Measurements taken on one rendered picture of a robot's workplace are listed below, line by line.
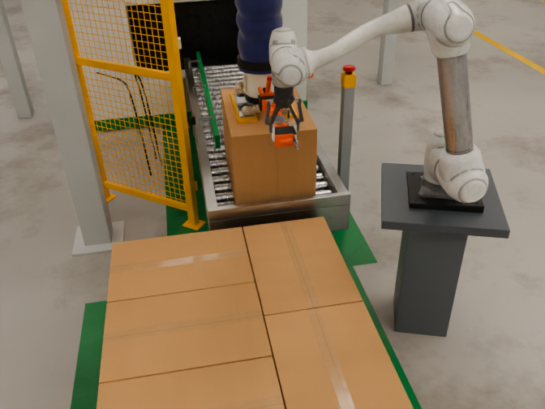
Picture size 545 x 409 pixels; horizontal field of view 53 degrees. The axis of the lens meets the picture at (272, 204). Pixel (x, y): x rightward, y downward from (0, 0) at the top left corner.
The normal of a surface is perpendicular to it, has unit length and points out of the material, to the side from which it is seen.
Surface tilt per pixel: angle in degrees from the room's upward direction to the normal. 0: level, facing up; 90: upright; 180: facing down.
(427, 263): 90
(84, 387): 0
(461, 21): 81
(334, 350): 0
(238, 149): 90
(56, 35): 90
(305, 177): 90
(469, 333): 0
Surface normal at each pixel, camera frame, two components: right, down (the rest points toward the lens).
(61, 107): 0.18, 0.54
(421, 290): -0.16, 0.55
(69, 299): -0.02, -0.84
